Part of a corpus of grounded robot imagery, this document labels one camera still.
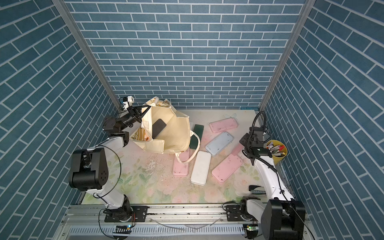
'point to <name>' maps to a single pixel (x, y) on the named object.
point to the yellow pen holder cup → (278, 150)
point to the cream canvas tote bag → (175, 138)
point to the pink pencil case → (222, 124)
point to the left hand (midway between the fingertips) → (154, 109)
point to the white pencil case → (200, 169)
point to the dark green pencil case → (199, 129)
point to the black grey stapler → (257, 189)
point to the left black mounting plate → (139, 214)
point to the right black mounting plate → (233, 213)
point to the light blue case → (219, 143)
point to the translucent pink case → (238, 147)
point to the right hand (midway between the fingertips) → (247, 137)
